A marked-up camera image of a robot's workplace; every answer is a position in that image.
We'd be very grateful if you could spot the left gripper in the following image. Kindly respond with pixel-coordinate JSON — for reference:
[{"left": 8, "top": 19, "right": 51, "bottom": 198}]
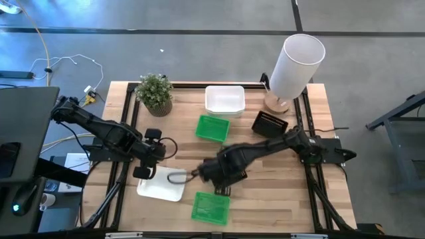
[{"left": 132, "top": 138, "right": 167, "bottom": 181}]

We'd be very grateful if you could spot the white plastic bin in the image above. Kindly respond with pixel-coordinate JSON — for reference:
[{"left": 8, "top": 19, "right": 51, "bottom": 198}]
[
  {"left": 204, "top": 85, "right": 246, "bottom": 119},
  {"left": 136, "top": 165, "right": 187, "bottom": 202}
]

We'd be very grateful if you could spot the green plastic slotted basket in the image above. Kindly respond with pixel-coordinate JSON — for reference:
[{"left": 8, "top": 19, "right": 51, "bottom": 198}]
[
  {"left": 191, "top": 191, "right": 231, "bottom": 226},
  {"left": 195, "top": 114, "right": 231, "bottom": 144}
]

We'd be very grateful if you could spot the white paper sheet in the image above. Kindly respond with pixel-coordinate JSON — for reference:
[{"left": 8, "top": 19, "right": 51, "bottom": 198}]
[{"left": 57, "top": 152, "right": 92, "bottom": 194}]

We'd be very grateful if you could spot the potted green plant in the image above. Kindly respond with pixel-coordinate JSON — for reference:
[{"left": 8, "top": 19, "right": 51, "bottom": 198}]
[{"left": 133, "top": 72, "right": 175, "bottom": 118}]

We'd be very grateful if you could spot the black desk support beam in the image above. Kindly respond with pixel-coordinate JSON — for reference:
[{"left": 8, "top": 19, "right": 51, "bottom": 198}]
[{"left": 33, "top": 157, "right": 89, "bottom": 189}]

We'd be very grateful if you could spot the yellow plug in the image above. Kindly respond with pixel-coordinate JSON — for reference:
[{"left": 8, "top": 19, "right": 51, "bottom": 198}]
[{"left": 79, "top": 94, "right": 96, "bottom": 107}]

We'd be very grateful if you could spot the white mug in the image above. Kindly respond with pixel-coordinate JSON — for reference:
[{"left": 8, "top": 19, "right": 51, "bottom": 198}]
[{"left": 39, "top": 193, "right": 56, "bottom": 212}]

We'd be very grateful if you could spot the dark grey desk top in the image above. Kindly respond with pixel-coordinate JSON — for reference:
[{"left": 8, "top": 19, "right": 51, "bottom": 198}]
[{"left": 0, "top": 86, "right": 61, "bottom": 184}]

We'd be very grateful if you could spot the black computer mouse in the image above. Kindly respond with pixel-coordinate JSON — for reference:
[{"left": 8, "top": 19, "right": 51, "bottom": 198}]
[{"left": 11, "top": 181, "right": 38, "bottom": 217}]

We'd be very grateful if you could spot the white shade wooden base lamp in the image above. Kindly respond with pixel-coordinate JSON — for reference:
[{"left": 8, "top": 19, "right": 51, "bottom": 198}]
[{"left": 264, "top": 33, "right": 327, "bottom": 116}]

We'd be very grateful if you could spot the black smartphone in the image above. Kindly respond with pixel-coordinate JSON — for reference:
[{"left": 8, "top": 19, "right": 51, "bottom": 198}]
[{"left": 0, "top": 141, "right": 21, "bottom": 179}]

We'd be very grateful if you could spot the black power strip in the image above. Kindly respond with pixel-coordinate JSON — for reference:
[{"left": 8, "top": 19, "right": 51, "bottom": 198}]
[{"left": 0, "top": 70, "right": 35, "bottom": 80}]

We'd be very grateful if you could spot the grey metal cart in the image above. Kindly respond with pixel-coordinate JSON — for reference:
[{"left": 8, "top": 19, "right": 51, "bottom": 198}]
[{"left": 365, "top": 90, "right": 425, "bottom": 194}]

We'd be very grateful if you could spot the white shoe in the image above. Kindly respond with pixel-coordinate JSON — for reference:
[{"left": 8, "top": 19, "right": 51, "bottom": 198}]
[{"left": 0, "top": 2, "right": 23, "bottom": 15}]

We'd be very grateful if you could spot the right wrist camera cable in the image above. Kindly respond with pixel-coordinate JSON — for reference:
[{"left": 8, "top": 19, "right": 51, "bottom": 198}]
[{"left": 167, "top": 170, "right": 197, "bottom": 185}]

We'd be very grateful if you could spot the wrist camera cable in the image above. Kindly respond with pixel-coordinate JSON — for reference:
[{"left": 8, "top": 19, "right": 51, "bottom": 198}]
[
  {"left": 167, "top": 170, "right": 197, "bottom": 185},
  {"left": 158, "top": 137, "right": 179, "bottom": 161}
]

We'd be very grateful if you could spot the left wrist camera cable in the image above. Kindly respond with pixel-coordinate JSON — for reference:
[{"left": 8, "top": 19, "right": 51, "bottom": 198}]
[{"left": 158, "top": 137, "right": 179, "bottom": 161}]

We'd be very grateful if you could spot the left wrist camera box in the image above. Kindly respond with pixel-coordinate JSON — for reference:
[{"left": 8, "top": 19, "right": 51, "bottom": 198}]
[{"left": 143, "top": 127, "right": 163, "bottom": 141}]

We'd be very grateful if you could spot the silver metal bracket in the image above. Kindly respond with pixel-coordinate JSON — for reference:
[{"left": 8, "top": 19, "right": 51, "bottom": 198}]
[
  {"left": 290, "top": 233, "right": 329, "bottom": 239},
  {"left": 104, "top": 231, "right": 144, "bottom": 239}
]

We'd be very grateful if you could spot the beige floor cable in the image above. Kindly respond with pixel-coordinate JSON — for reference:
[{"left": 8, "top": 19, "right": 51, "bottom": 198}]
[{"left": 41, "top": 131, "right": 97, "bottom": 149}]

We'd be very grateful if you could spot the black metal table frame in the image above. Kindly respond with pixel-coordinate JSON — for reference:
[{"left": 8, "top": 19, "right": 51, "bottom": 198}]
[{"left": 79, "top": 81, "right": 358, "bottom": 239}]

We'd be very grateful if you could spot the white floor cable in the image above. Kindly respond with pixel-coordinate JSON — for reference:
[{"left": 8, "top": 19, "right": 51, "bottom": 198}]
[{"left": 29, "top": 54, "right": 105, "bottom": 94}]

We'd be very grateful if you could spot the black arm base cable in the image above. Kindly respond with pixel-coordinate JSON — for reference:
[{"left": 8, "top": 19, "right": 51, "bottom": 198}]
[{"left": 311, "top": 126, "right": 350, "bottom": 132}]

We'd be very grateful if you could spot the yellow floor hose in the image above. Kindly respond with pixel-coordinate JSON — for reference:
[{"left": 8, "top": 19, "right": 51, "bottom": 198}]
[{"left": 15, "top": 0, "right": 51, "bottom": 88}]

